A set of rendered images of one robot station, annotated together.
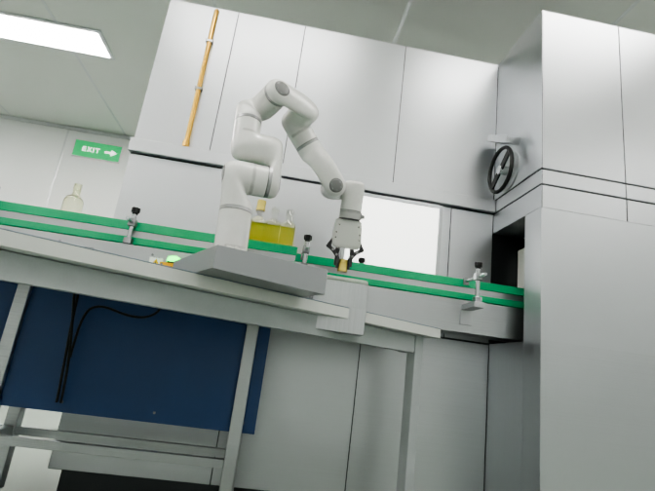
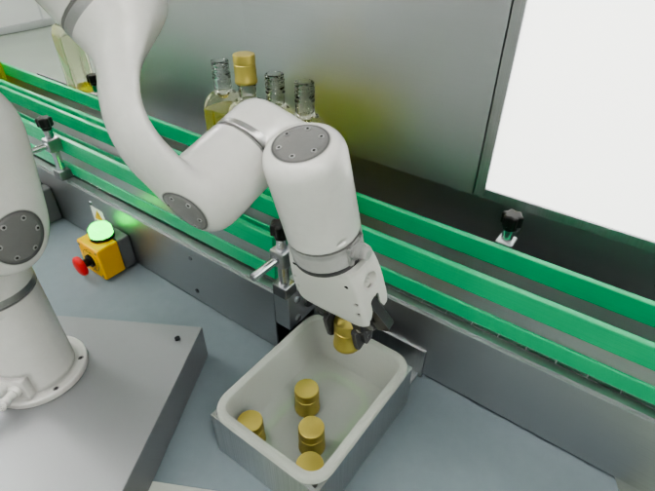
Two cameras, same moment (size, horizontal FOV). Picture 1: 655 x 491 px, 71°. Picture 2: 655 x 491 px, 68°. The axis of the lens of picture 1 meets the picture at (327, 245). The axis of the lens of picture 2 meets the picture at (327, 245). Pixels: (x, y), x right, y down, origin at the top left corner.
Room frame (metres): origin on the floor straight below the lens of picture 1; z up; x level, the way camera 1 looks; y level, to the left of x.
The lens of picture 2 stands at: (1.21, -0.33, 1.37)
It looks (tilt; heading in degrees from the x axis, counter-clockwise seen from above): 37 degrees down; 42
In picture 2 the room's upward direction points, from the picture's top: straight up
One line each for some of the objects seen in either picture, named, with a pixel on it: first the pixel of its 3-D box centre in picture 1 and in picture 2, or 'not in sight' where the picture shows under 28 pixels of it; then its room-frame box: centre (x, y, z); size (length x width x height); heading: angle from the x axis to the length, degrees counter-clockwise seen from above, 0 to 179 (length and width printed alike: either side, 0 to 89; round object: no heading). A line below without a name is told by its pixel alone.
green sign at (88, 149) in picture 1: (96, 151); not in sight; (4.57, 2.60, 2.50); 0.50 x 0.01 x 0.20; 96
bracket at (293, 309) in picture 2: not in sight; (302, 294); (1.61, 0.08, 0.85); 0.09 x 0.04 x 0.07; 6
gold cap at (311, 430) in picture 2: not in sight; (311, 436); (1.47, -0.08, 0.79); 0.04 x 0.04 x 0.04
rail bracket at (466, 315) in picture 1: (474, 292); not in sight; (1.65, -0.56, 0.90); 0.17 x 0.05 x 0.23; 6
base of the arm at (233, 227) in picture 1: (233, 237); (12, 341); (1.26, 0.27, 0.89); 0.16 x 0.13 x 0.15; 30
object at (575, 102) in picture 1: (591, 139); not in sight; (1.80, -1.10, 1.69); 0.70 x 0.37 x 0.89; 96
